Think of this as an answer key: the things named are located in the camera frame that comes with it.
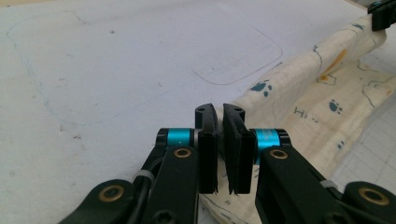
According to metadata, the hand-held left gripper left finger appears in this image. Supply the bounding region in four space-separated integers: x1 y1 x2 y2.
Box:
155 103 219 195

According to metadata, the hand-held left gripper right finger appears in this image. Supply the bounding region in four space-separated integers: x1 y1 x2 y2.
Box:
222 103 292 196

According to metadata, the cream cloth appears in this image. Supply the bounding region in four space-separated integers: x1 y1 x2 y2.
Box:
199 13 396 224

